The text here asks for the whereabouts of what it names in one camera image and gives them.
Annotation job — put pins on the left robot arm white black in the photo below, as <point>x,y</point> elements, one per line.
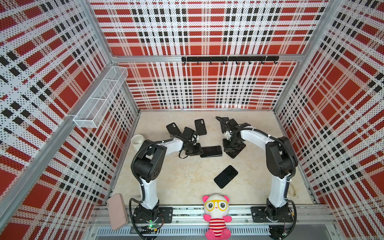
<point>148,162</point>

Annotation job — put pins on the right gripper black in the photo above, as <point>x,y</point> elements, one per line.
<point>226,147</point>

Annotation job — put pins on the black phone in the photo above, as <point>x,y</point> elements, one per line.
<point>212,151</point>
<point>223,122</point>
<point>226,176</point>

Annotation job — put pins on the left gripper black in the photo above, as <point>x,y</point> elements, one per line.
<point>197,151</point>

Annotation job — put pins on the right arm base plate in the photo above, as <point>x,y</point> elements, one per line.
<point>270,214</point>

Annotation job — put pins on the white mug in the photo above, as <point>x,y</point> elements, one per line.
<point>137,141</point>

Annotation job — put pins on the white wire mesh basket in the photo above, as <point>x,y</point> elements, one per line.
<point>92,113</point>

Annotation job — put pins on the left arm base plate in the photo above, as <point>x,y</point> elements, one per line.
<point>157,215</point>

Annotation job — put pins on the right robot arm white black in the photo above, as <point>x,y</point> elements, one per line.
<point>280,159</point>

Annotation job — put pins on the black phone case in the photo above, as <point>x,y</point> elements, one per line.
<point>173,129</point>
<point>200,127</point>

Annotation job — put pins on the pink panda plush toy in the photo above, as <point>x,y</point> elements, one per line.
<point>216,208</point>

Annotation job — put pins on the black wall hook rail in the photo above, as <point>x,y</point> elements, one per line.
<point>261,59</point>

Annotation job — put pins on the pink phone case at edge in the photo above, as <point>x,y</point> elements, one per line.
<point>117,212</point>

